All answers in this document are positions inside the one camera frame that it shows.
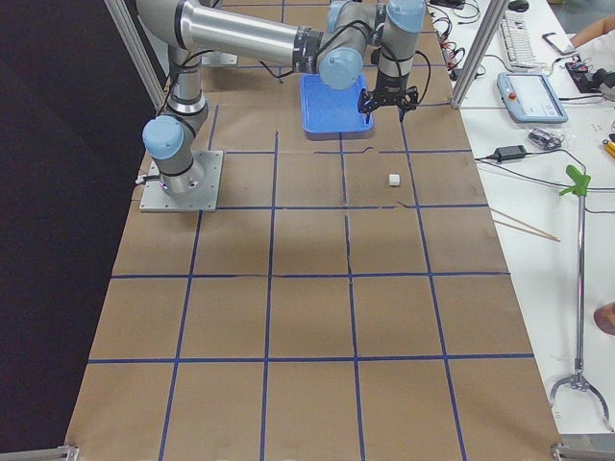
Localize white block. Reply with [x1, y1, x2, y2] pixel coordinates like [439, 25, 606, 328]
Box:
[388, 174, 401, 187]

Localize blue plastic tray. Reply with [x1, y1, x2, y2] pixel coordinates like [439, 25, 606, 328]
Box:
[299, 74, 374, 140]

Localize black power adapter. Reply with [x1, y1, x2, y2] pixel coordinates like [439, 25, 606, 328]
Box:
[494, 145, 527, 163]

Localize blue teach pendant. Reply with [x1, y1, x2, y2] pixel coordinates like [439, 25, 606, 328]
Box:
[497, 72, 568, 124]

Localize white keyboard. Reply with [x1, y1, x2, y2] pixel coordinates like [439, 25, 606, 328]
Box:
[500, 10, 539, 69]

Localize wooden chopsticks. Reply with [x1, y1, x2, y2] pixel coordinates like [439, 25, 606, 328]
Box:
[489, 207, 560, 242]

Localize aluminium frame post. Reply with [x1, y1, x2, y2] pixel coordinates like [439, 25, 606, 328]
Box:
[451, 0, 508, 109]

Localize green handled reacher grabber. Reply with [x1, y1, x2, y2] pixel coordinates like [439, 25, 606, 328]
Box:
[549, 164, 614, 433]

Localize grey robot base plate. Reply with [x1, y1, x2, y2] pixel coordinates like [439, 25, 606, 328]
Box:
[139, 151, 224, 212]

